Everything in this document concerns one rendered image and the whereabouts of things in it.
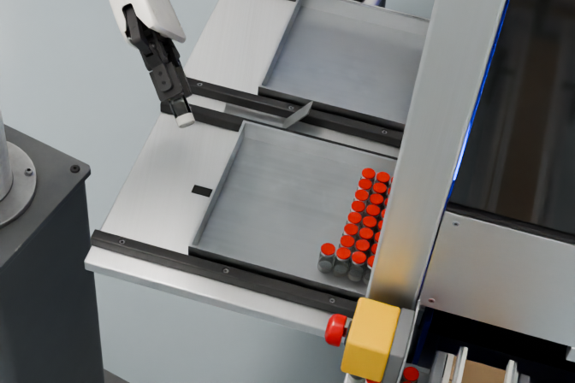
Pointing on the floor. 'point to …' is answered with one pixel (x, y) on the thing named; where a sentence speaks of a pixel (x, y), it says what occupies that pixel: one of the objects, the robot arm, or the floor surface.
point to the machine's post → (439, 117)
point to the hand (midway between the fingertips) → (170, 83)
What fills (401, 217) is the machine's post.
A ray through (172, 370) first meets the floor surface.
